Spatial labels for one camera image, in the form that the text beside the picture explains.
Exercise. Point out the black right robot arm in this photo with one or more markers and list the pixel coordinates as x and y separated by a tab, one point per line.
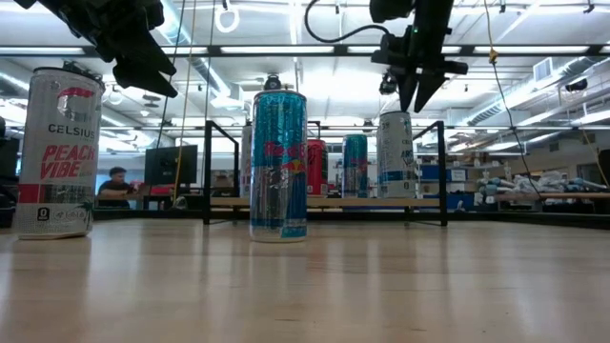
433	12

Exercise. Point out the red soda can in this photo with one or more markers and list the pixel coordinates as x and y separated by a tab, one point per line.
318	167

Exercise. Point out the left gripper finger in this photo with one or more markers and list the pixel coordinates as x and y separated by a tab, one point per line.
143	80
140	52

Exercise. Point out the pile of white blue items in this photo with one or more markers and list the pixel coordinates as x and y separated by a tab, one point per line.
529	183

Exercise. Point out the black computer monitor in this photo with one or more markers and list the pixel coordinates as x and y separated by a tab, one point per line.
169	164

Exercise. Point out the silver air duct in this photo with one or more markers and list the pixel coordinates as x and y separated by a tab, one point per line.
519	97

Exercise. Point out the white ceiling vent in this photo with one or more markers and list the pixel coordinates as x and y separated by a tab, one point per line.
543	70

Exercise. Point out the black hanging camera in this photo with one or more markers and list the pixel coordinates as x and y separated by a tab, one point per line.
387	86

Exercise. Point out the black overhead light beam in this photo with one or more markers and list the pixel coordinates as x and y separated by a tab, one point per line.
340	50

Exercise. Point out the Celsius Peach Vibe can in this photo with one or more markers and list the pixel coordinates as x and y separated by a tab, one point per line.
245	167
59	157

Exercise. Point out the black aluminium table frame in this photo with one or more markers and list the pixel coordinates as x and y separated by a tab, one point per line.
524	216

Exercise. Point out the blue Red Bull can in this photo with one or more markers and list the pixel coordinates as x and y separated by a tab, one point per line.
355	167
278	181

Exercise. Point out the black overhead camera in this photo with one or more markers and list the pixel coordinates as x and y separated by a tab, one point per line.
272	82

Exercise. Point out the person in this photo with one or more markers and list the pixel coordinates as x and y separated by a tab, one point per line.
114	188

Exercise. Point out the wooden workbench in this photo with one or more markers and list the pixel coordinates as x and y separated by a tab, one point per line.
572	195

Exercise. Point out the wooden shelf black metal frame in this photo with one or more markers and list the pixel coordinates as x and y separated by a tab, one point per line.
333	202

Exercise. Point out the blue storage bin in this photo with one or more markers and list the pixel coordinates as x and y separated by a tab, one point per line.
457	201
429	172

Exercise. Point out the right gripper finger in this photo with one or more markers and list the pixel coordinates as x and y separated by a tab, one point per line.
407	88
428	86

